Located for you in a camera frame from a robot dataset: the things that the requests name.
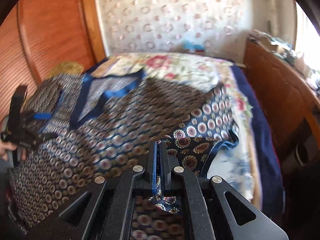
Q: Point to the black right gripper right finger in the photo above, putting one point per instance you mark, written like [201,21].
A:
[211,208]

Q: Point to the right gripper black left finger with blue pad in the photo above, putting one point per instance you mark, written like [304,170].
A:
[103,208]

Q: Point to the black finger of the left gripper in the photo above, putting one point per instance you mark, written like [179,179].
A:
[16,104]

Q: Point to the navy medallion patterned garment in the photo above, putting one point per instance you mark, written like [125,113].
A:
[103,126]

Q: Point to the person's left hand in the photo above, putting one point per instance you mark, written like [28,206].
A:
[8,146]

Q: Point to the blue white floral cloth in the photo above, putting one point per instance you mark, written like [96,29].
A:
[233,165]

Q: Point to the gold green cushion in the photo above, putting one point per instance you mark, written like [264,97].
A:
[66,67]

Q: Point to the floral bed blanket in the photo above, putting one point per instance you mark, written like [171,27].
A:
[203,73]

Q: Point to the wooden desk cabinet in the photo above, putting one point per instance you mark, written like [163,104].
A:
[289,105]

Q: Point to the sheer circle patterned curtain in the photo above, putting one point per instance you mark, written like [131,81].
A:
[219,26]

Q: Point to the turquoise box on floor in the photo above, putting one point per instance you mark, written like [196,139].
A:
[190,47]

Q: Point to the clutter on desk top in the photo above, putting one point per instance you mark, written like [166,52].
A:
[283,51]

